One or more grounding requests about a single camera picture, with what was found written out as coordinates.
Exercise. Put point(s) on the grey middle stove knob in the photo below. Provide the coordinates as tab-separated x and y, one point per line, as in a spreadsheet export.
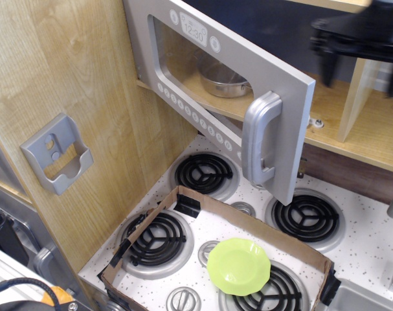
244	208

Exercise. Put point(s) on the grey toy microwave door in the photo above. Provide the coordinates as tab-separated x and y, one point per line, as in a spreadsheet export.
166	38

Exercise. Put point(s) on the silver oven door handle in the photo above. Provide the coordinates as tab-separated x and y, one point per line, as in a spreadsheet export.
41	263

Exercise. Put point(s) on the silver microwave door handle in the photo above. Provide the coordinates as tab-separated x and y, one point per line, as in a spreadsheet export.
260	113

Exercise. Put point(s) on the front left black burner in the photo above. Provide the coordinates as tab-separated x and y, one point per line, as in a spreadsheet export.
162	249

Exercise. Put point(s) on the brown cardboard frame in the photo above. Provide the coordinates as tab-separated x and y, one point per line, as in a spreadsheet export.
209	219

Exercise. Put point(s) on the hanging metal spatula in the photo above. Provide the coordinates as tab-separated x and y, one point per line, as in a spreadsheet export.
302	167

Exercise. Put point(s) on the grey wall phone holder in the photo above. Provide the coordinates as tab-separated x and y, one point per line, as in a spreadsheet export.
49	144

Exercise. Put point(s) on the grey centre stove knob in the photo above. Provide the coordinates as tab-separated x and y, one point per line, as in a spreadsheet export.
204	251

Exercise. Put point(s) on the front right black burner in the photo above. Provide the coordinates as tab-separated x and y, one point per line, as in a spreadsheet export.
284	291

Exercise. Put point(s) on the silver sink basin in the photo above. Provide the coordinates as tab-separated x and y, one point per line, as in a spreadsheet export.
352	297

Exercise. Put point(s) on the back left black burner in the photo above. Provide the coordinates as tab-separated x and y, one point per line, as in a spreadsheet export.
208	173

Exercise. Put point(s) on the green plastic plate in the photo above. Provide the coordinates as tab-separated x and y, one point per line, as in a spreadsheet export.
238	267

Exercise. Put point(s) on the grey stove knob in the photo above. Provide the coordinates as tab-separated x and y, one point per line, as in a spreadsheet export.
204	251
183	299
244	208

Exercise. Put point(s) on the black burner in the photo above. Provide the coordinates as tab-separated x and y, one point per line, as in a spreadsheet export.
208	173
284	291
311	217
162	249

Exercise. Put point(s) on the steel pot in microwave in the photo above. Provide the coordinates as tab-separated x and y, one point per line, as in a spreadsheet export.
219	80

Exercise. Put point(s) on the grey front stove knob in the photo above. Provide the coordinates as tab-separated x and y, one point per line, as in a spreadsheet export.
183	299

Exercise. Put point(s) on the back right black burner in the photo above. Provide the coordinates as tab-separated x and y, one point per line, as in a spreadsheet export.
311	217

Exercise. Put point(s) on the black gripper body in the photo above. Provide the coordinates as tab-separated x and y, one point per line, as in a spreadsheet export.
366	34

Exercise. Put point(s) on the orange tag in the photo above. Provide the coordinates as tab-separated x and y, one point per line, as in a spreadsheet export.
61	295

